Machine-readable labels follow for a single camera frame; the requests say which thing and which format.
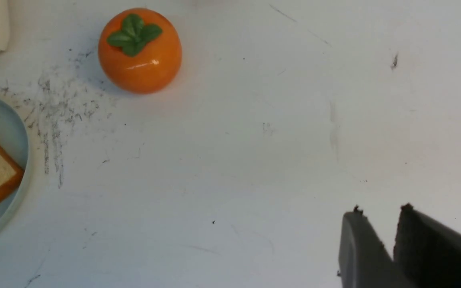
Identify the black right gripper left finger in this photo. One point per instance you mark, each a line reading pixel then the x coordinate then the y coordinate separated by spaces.
pixel 363 259

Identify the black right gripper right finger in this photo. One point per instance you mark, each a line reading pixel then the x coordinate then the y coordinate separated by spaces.
pixel 427 252

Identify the light green plate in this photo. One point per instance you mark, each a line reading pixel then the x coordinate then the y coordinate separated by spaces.
pixel 15 141

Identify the orange persimmon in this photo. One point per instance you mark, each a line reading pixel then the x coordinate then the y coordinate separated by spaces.
pixel 140 51

